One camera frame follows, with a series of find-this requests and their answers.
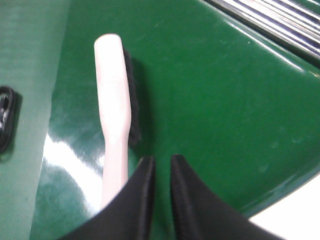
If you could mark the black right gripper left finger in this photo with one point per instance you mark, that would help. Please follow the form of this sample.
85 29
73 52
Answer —
129 215

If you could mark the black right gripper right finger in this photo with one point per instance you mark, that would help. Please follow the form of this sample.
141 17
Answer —
198 214

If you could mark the steel conveyor rollers right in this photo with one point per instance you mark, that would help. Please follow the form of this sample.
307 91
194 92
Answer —
293 23

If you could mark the beige hand brush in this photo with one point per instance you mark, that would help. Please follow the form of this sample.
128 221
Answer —
118 111

